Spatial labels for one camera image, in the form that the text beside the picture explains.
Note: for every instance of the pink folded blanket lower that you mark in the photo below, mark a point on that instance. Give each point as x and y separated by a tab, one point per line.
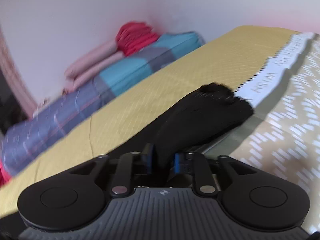
73	83

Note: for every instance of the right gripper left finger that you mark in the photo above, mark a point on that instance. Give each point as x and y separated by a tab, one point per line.
128	166

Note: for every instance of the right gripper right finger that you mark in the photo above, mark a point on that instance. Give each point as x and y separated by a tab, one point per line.
196	165

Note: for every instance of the dark window frame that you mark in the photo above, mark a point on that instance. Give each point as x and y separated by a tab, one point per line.
11	112

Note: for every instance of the black knit pants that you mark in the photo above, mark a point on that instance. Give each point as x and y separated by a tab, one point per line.
199	118

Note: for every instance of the yellow patterned bed sheet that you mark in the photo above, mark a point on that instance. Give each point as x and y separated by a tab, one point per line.
221	144

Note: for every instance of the pink folded blanket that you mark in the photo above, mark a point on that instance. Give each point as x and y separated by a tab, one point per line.
73	83
91	58

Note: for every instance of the pink bed blanket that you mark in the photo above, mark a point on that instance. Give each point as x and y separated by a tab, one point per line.
4	176

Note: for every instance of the pink folded blanket upper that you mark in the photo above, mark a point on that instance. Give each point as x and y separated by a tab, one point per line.
91	58

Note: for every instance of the blue plaid folded quilt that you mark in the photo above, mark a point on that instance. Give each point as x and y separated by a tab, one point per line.
25	141

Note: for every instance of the red folded blanket stack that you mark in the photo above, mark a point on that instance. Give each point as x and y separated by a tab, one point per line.
134	36

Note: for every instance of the pink curtain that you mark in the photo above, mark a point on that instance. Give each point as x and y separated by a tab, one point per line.
14	80

